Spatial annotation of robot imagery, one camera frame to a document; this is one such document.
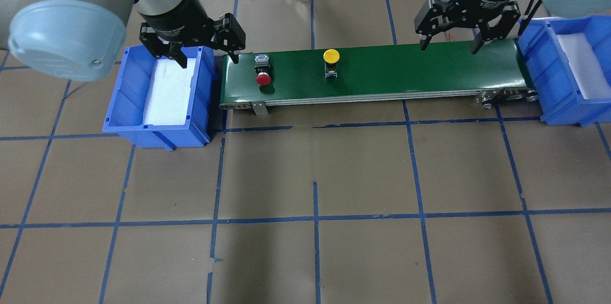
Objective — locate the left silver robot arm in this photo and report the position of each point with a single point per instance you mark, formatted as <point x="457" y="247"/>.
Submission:
<point x="80" y="40"/>

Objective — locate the blue bin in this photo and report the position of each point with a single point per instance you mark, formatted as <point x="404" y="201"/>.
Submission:
<point x="559" y="97"/>
<point x="125" y="111"/>

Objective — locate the white foam pad bin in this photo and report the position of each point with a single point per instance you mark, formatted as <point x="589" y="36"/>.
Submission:
<point x="584" y="65"/>
<point x="168" y="95"/>

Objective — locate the blue bin right side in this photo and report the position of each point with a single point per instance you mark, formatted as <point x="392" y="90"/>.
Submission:
<point x="559" y="97"/>

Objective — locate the white foam pad left bin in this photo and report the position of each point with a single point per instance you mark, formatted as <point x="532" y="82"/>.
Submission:
<point x="168" y="95"/>

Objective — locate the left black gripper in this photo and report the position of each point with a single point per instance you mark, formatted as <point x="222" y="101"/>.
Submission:
<point x="177" y="12"/>

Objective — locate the blue bin left side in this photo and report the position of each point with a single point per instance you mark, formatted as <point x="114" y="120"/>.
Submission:
<point x="125" y="111"/>

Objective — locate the yellow push button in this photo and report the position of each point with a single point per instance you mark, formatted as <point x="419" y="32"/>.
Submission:
<point x="331" y="57"/>

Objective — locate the white foam pad right bin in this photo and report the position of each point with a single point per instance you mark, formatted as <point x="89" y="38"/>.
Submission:
<point x="584" y="65"/>

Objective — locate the green conveyor belt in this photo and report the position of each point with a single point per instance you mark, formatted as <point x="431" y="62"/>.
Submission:
<point x="496" y="74"/>

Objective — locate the red push button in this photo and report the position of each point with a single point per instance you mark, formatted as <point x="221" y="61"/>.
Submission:
<point x="262" y="68"/>

